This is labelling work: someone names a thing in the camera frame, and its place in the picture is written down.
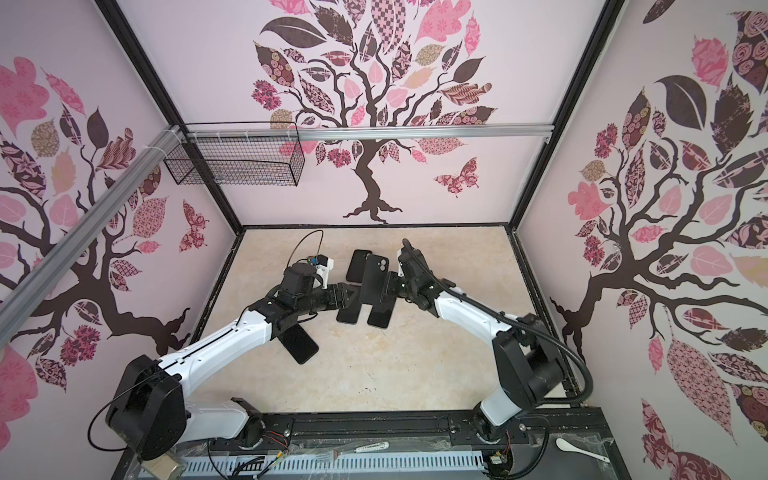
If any aluminium rail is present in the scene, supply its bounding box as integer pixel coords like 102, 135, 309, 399
186, 123, 554, 141
1, 125, 183, 345

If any black phone case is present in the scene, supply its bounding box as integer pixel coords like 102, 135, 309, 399
345, 249, 371, 284
360, 254, 389, 306

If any roll of brown tape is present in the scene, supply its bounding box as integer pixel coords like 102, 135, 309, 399
140, 454, 184, 480

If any aluminium rail back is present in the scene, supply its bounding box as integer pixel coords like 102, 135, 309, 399
186, 123, 554, 141

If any black wire basket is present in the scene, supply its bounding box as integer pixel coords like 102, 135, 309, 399
164, 120, 305, 187

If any black left camera cable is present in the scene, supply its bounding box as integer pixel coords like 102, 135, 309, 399
284, 229, 325, 268

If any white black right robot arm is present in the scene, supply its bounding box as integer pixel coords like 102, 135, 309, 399
389, 239, 566, 442

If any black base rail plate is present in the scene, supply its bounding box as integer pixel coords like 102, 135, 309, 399
113, 408, 630, 479

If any aluminium rail left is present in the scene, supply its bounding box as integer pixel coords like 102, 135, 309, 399
1, 125, 183, 345

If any purple smartphone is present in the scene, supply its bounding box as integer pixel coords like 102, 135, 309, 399
367, 295, 397, 329

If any white slotted cable duct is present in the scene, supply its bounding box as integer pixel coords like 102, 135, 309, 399
182, 451, 485, 479

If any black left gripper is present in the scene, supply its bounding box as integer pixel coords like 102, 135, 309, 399
297, 282, 359, 316

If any white plastic spoon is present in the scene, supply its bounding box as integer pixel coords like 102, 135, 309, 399
556, 438, 611, 464

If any blue edged black smartphone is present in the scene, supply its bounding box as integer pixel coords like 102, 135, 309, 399
336, 285, 362, 325

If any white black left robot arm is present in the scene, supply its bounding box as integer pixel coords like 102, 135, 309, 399
105, 263, 359, 461

